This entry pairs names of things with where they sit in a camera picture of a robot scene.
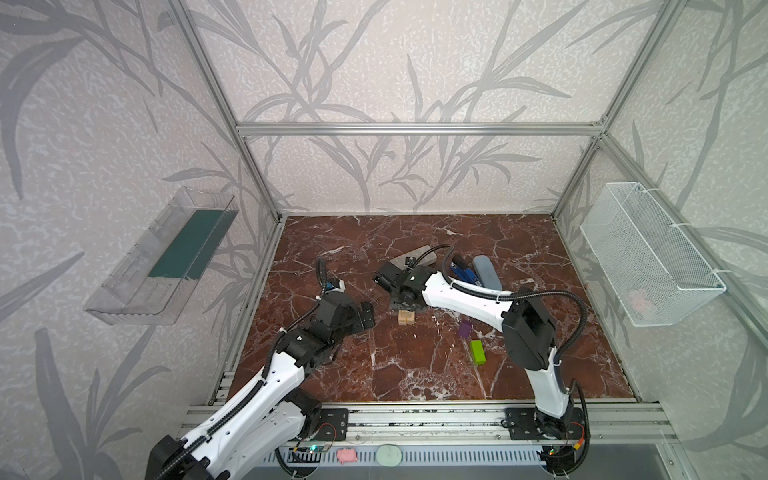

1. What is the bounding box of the wood block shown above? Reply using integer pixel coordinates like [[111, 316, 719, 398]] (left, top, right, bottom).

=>
[[397, 310, 415, 326]]

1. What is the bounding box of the purple block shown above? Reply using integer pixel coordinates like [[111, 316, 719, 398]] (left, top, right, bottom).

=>
[[458, 320, 473, 339]]

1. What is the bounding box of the green block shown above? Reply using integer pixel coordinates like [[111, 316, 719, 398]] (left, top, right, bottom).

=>
[[470, 340, 487, 366]]

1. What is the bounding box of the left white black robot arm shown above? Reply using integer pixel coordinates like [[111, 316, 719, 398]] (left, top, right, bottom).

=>
[[145, 289, 375, 479]]

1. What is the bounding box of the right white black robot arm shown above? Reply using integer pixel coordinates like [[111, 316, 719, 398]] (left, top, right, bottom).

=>
[[374, 262, 588, 423]]

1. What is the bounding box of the grey stone brick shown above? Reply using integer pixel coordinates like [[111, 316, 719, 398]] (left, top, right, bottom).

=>
[[390, 245, 437, 270]]

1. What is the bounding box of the blue stapler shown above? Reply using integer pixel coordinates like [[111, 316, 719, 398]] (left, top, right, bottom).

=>
[[451, 254, 482, 286]]

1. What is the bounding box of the blue-grey oval case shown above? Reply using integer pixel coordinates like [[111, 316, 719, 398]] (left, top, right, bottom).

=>
[[473, 255, 503, 290]]

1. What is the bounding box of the pale green round disc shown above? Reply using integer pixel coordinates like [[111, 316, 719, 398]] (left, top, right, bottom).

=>
[[375, 444, 403, 468]]

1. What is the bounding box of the pink object in basket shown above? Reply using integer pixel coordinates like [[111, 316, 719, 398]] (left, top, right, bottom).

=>
[[627, 289, 656, 317]]

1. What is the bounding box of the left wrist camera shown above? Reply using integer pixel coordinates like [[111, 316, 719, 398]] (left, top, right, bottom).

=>
[[326, 277, 345, 292]]

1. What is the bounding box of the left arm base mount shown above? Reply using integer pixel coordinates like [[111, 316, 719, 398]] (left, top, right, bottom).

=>
[[300, 408, 350, 442]]

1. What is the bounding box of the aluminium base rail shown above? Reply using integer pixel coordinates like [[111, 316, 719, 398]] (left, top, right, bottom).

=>
[[173, 401, 682, 448]]

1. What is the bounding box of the aluminium frame crossbar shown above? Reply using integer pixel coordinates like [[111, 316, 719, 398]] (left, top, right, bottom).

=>
[[236, 122, 602, 137]]

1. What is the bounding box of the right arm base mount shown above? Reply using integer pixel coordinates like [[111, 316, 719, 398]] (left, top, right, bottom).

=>
[[501, 407, 585, 442]]

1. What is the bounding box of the clear plastic wall bin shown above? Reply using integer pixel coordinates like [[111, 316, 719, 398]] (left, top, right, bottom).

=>
[[84, 187, 239, 326]]

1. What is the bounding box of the white wire mesh basket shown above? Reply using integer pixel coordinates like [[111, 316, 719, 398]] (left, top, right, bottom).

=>
[[580, 182, 727, 328]]

